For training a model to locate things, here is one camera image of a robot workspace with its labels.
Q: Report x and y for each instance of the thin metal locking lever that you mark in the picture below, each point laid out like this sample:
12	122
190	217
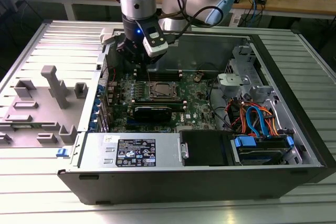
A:
148	77

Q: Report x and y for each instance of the silver topped CPU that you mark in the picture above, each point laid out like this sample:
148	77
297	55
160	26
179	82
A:
164	91

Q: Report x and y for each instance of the black RAM slot bank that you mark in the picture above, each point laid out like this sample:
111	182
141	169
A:
157	101
168	75

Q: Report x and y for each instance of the blue expansion slot clip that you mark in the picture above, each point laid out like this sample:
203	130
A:
93	124
96	106
99	90

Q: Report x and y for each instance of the metal rear port block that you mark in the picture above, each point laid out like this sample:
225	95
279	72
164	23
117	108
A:
112	91

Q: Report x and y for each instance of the round coin cell battery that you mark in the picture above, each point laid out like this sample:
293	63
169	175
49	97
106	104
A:
197	78

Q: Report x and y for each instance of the grey parts rack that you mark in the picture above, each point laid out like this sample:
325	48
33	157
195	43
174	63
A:
56	87

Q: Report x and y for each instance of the white motherboard sticker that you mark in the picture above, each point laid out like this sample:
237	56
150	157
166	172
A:
188	117

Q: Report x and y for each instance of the green Dell motherboard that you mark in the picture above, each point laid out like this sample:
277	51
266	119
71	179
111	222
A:
199	108

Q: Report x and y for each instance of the small white barcode sticker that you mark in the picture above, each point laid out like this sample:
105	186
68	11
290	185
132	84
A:
110	138

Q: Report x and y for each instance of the black power supply label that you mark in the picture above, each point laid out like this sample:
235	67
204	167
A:
136	153

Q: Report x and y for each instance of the grey power supply unit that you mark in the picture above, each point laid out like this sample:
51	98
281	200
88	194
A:
92	153

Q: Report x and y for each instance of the blue plastic case latch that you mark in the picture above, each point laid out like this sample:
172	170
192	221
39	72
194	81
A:
62	152

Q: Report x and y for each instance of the open black PC case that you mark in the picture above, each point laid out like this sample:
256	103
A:
157	187

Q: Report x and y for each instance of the silver metal disk bay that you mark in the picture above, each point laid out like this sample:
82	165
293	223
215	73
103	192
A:
284	111

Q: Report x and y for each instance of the hard disk in blue carrier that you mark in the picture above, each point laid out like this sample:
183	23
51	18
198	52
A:
262	153

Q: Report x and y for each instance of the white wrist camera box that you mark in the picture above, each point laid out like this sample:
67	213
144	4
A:
157	48

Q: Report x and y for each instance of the grey plastic bracket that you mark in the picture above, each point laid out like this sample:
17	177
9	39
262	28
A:
228	79

